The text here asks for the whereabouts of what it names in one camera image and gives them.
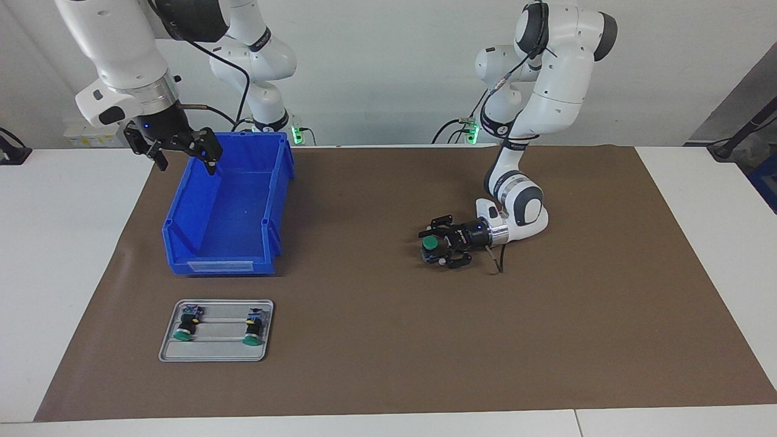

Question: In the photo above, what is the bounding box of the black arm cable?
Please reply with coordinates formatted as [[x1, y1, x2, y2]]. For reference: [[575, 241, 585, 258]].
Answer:
[[480, 3, 550, 275], [179, 36, 251, 131]]

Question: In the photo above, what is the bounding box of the blue plastic storage bin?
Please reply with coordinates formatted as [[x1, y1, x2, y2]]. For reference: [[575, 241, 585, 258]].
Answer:
[[161, 130, 296, 277]]

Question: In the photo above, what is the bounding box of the black desk device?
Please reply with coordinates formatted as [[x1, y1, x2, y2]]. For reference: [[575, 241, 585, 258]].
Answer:
[[0, 127, 32, 166]]

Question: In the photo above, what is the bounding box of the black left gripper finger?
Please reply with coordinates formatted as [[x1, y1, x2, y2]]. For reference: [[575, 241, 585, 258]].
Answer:
[[418, 214, 464, 240], [424, 246, 473, 270]]

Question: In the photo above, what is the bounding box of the silver metal tray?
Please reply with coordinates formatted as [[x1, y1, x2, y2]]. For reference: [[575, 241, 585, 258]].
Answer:
[[158, 299, 274, 363]]

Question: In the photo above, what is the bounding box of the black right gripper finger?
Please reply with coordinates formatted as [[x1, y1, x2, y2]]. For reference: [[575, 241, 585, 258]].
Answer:
[[163, 126, 223, 177], [124, 126, 170, 171]]

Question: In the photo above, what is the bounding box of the blue crate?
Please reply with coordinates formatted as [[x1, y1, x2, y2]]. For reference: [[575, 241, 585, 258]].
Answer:
[[748, 152, 777, 214]]

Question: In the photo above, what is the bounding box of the black stand with cable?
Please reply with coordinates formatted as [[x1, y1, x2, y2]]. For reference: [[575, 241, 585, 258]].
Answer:
[[707, 97, 777, 161]]

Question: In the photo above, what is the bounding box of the white box with label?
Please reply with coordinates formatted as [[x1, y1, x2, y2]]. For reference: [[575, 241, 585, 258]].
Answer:
[[64, 118, 131, 148]]

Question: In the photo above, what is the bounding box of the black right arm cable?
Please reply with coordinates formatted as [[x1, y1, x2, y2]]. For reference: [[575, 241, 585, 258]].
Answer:
[[179, 36, 251, 131]]

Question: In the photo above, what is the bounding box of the brown table mat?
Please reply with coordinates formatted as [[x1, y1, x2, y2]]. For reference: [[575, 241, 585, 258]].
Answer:
[[33, 144, 777, 422]]

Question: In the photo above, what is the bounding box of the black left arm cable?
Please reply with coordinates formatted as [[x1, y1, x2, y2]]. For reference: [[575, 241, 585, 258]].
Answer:
[[480, 3, 550, 275]]

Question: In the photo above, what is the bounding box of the green push button switch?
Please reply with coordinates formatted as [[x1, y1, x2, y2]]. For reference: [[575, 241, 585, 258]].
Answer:
[[242, 307, 268, 347], [172, 303, 204, 342], [422, 235, 449, 265]]

